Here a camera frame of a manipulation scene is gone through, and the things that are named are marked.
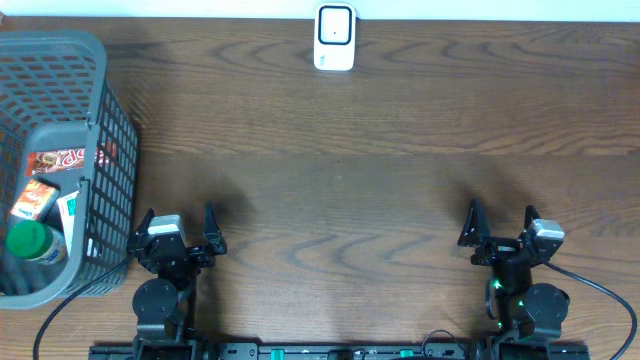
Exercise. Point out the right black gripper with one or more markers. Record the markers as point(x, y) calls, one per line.
point(496, 247)

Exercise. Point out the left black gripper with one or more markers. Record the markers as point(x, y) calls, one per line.
point(214, 247)

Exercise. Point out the white and green carton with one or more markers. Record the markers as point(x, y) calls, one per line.
point(67, 210)

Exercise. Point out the green lid jar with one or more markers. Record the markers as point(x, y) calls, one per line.
point(36, 242)

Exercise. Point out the small orange box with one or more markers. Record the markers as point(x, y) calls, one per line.
point(35, 201)

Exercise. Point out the red chocolate bar wrapper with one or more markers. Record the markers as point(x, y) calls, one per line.
point(53, 161)

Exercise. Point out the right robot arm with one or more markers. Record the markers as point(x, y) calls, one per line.
point(529, 314)

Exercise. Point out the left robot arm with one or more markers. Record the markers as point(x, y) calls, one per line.
point(165, 305)

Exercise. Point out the white barcode scanner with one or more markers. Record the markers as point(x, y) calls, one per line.
point(334, 37)

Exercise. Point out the grey plastic mesh basket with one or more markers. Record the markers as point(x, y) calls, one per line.
point(54, 96)

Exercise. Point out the black mounting rail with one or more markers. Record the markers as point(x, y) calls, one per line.
point(252, 351)

